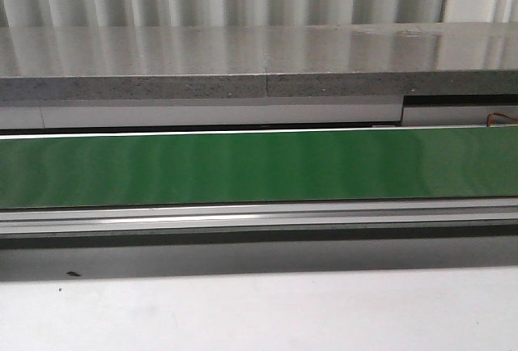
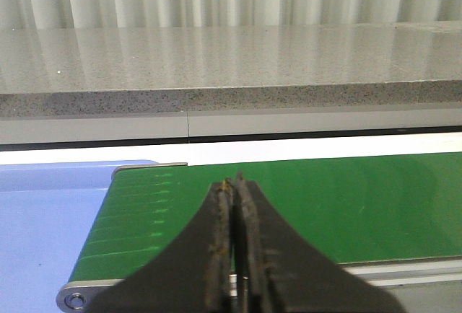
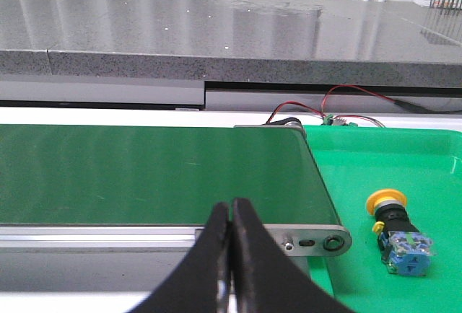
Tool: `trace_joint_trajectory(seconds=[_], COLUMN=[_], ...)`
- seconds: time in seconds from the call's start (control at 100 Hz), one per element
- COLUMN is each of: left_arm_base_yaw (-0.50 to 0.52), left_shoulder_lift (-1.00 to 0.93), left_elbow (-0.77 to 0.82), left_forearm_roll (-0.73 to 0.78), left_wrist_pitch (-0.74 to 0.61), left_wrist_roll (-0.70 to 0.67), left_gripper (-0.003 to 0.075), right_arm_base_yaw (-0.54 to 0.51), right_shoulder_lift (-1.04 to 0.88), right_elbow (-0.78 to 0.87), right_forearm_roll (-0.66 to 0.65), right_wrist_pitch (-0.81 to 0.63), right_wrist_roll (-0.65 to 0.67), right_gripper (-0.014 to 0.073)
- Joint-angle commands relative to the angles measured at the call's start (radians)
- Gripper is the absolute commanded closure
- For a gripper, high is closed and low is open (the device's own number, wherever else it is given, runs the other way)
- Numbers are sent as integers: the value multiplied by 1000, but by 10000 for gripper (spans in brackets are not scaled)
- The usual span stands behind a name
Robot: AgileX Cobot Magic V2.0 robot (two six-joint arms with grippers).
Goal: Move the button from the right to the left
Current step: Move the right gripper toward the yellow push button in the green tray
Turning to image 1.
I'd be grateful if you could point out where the white cabinet panel under counter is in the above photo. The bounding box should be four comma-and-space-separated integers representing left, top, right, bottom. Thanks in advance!
1, 94, 517, 130

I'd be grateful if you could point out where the grey speckled stone counter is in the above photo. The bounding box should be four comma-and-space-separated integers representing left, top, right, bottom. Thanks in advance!
1, 23, 517, 104

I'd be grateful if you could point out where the green conveyor belt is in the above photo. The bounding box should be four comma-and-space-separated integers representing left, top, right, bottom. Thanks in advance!
1, 126, 517, 209

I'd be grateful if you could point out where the orange red wire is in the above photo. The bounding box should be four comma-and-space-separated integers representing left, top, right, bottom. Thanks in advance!
486, 112, 518, 128

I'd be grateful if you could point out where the aluminium conveyor frame rail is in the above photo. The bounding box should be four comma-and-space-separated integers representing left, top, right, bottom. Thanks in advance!
1, 197, 517, 238

